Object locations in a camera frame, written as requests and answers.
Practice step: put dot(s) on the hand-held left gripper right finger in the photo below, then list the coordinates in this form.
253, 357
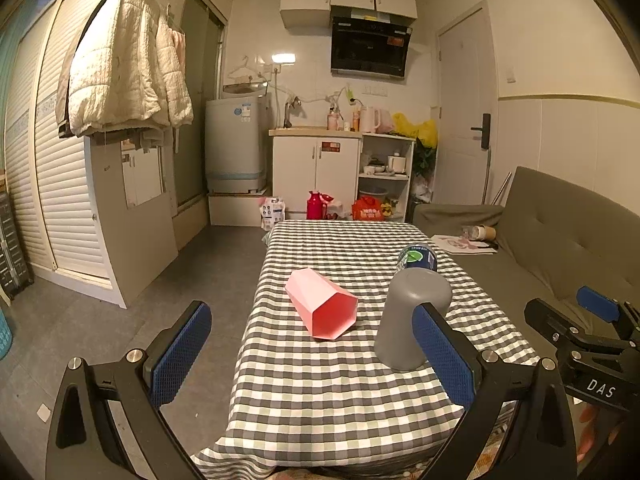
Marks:
445, 355

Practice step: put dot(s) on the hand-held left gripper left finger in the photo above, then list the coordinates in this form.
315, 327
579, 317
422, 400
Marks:
182, 355

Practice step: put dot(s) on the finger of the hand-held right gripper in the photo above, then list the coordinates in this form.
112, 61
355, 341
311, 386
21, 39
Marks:
597, 304
550, 317

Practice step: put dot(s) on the pink faceted cup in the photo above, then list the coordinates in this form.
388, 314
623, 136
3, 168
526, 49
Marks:
320, 305

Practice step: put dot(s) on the grey cup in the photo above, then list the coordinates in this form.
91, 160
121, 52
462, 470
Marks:
405, 320

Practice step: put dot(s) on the brown paper cup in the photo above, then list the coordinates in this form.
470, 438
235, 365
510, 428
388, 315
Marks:
487, 232

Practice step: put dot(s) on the person's right hand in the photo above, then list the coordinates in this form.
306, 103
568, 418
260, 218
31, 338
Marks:
590, 430

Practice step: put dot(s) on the olive green sofa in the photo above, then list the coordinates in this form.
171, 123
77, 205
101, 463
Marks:
550, 240

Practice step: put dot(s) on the dark blue-green can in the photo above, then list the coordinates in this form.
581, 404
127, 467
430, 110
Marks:
417, 257

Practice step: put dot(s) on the white printed papers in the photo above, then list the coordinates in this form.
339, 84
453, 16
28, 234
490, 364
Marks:
450, 244

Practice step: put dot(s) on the white cabinet panel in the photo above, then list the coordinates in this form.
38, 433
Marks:
140, 240

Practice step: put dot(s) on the grey checked tablecloth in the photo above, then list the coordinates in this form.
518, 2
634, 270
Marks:
325, 385

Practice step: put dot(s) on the white paper scrap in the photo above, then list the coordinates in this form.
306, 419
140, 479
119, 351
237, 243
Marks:
44, 413

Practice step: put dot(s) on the white washing machine platform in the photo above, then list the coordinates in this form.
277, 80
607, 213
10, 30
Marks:
235, 210

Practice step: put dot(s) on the broom stick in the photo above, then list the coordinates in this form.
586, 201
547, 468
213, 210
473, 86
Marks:
487, 175

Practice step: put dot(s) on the red shopping bag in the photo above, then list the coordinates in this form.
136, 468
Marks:
367, 210

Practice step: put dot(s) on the white printed packet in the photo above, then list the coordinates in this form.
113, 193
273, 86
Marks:
272, 212

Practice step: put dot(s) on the plastic basin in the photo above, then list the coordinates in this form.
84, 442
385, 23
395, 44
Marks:
372, 193

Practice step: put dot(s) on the white open shelf unit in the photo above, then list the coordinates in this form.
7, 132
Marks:
411, 180

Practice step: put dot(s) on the teal bin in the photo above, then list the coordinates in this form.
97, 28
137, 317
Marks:
4, 332

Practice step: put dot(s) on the black plastic crate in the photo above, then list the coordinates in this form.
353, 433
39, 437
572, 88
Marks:
12, 260

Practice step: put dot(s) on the green plant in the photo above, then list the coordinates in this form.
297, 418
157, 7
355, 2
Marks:
424, 160

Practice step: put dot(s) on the red thermos flask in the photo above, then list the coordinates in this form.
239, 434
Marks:
314, 207

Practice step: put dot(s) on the white pot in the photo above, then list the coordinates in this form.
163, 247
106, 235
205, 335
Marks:
396, 163

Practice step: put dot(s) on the white shutter door wardrobe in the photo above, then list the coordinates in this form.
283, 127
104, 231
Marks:
60, 185

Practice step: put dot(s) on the white washing machine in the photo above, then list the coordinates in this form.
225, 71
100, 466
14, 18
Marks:
232, 145

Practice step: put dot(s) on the white sink cabinet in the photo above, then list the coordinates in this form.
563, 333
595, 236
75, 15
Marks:
315, 175

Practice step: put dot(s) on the yellow plastic bag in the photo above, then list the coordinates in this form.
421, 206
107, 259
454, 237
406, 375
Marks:
425, 132

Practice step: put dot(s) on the white electric kettle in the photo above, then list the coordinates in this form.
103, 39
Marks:
370, 120

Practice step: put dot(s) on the white door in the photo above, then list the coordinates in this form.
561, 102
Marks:
460, 85

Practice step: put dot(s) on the orange bottle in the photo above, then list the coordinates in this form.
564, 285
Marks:
356, 121

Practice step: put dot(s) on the pink bottle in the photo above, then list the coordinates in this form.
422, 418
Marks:
332, 121

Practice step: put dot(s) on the metal faucet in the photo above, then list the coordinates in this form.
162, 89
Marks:
286, 115

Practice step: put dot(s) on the glass shower door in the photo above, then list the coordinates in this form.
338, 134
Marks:
197, 60

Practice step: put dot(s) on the white quilted jacket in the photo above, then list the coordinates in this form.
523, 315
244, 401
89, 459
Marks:
125, 60

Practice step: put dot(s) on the black range hood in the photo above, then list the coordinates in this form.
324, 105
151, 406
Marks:
367, 47

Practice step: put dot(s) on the white wall switch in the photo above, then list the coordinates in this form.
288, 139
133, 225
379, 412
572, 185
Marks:
510, 75

